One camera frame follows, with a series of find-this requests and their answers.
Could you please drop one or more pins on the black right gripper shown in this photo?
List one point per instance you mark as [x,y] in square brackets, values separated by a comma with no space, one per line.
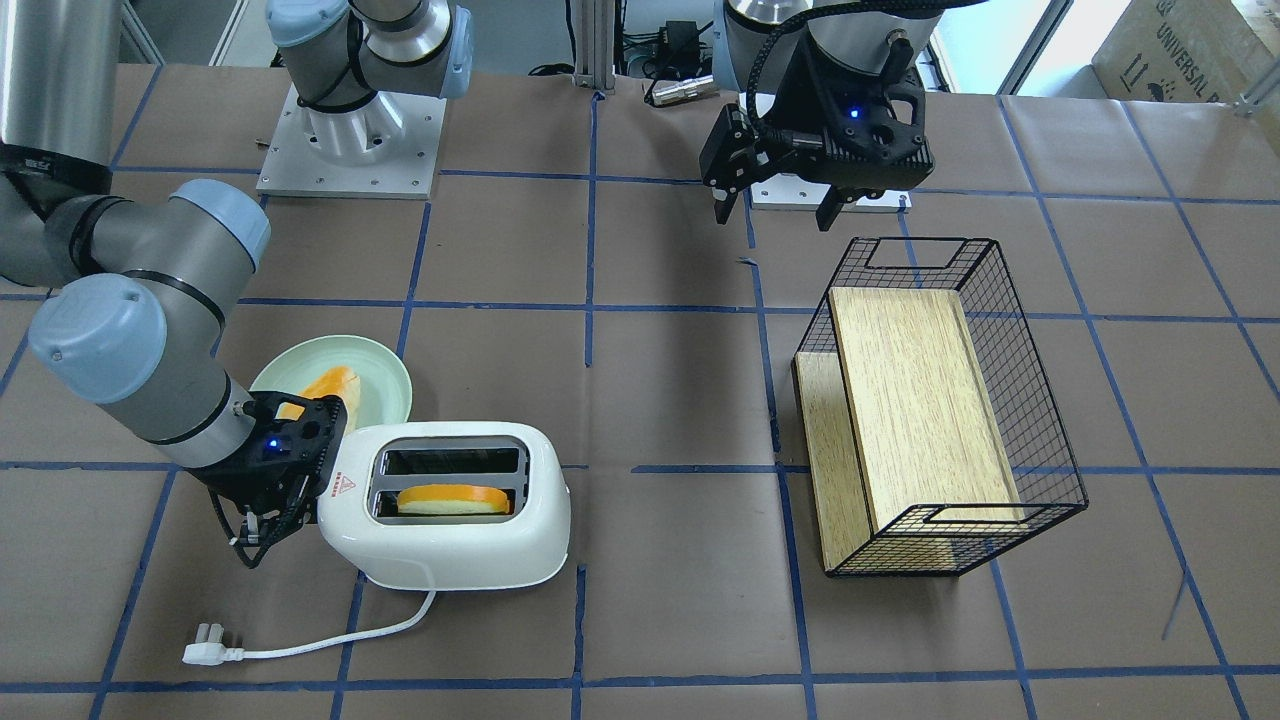
[243,483]

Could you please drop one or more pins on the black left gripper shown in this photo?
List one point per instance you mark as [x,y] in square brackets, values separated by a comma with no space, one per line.
[806,96]

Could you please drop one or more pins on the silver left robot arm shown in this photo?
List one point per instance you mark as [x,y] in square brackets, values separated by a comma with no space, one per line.
[755,41]

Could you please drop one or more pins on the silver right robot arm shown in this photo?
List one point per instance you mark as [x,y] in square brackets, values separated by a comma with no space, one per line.
[143,292]

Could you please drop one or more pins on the white two-slot toaster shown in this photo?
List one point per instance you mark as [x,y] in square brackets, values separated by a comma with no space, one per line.
[358,516]

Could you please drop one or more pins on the bread slice in toaster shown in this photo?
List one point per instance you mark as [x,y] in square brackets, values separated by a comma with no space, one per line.
[453,500]

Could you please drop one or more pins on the bread slice on plate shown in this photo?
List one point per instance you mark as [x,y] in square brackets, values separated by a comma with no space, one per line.
[341,381]

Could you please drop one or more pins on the light green plate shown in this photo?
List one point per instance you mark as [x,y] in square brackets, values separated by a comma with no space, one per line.
[387,396]

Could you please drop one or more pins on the black power adapter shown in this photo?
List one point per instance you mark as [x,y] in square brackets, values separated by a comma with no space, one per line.
[677,38]

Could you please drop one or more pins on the upper wooden shelf board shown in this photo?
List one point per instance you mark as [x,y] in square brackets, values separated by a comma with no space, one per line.
[928,441]

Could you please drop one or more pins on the wooden shelf board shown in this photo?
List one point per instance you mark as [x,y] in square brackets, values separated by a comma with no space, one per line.
[928,441]
[840,500]

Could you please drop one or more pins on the lower wooden shelf board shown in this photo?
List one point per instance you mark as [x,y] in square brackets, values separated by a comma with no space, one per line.
[840,500]

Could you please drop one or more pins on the cardboard box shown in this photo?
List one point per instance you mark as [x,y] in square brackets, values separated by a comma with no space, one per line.
[1187,51]

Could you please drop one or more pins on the aluminium frame post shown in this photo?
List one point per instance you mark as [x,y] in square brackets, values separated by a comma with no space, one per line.
[594,25]

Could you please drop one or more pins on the black wire basket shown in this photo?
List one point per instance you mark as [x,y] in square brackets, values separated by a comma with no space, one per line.
[1042,461]

